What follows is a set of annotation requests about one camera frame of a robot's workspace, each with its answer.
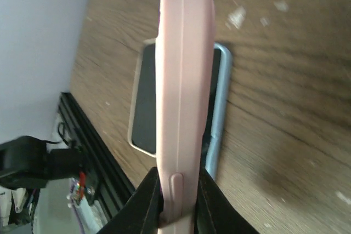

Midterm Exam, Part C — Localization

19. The blue phone black screen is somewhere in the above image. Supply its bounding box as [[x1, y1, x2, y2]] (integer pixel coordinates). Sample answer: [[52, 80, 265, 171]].
[[201, 46, 223, 174]]

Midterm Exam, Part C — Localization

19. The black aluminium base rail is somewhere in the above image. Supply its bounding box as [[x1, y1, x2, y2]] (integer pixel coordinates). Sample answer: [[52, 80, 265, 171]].
[[58, 93, 135, 220]]

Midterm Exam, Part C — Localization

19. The beige phone case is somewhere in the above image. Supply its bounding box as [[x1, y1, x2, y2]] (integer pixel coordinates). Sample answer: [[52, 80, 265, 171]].
[[127, 39, 156, 158]]

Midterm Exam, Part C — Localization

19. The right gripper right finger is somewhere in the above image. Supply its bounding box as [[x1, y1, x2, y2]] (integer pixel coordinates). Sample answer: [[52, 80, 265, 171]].
[[194, 168, 258, 234]]

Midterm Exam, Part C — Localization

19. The light blue phone case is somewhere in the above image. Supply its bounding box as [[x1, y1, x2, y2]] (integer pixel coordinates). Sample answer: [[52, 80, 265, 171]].
[[205, 42, 233, 179]]

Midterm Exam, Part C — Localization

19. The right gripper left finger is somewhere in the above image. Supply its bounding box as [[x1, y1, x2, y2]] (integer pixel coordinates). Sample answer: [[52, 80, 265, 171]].
[[98, 167, 163, 234]]

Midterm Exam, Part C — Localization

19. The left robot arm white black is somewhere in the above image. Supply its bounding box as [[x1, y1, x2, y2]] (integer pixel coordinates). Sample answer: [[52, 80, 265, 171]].
[[1, 136, 86, 190]]

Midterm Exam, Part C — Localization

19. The pink phone case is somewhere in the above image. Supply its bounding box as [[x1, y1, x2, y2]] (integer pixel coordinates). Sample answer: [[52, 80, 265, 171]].
[[155, 0, 215, 233]]

